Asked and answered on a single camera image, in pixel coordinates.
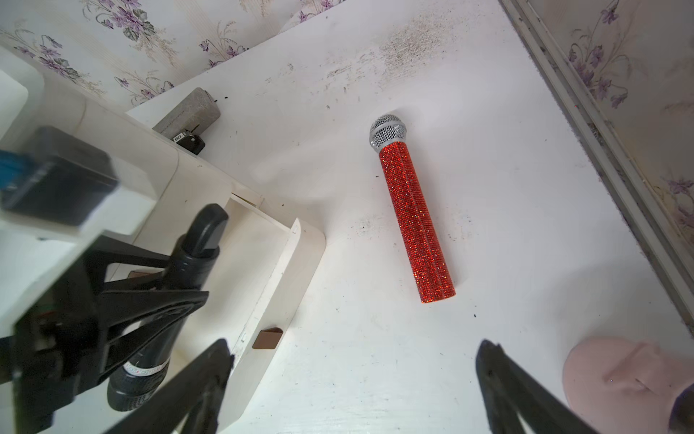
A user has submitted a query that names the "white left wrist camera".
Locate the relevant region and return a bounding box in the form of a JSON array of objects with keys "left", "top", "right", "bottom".
[{"left": 0, "top": 69, "right": 158, "bottom": 337}]

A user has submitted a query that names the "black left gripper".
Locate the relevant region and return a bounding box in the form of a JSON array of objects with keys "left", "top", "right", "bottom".
[{"left": 1, "top": 236, "right": 209, "bottom": 433}]

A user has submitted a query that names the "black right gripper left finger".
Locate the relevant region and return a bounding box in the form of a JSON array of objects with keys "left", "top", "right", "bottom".
[{"left": 108, "top": 339, "right": 235, "bottom": 434}]

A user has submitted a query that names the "grey whiteboard eraser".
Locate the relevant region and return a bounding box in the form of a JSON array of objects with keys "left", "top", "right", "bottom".
[{"left": 153, "top": 87, "right": 220, "bottom": 140}]

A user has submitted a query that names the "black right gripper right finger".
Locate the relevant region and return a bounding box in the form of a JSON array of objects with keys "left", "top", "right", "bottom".
[{"left": 475, "top": 340, "right": 595, "bottom": 433}]

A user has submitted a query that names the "pink pen cup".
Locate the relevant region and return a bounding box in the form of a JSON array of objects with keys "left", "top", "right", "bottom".
[{"left": 563, "top": 337, "right": 693, "bottom": 433}]

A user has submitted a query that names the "black stapler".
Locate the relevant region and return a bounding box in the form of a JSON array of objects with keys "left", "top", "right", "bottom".
[{"left": 173, "top": 130, "right": 206, "bottom": 155}]

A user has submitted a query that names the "white plastic drawer cabinet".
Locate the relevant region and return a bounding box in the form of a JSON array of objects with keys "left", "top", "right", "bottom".
[{"left": 0, "top": 45, "right": 267, "bottom": 283}]

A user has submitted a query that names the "black microphone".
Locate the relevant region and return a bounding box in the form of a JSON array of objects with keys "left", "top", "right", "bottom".
[{"left": 106, "top": 203, "right": 230, "bottom": 413}]

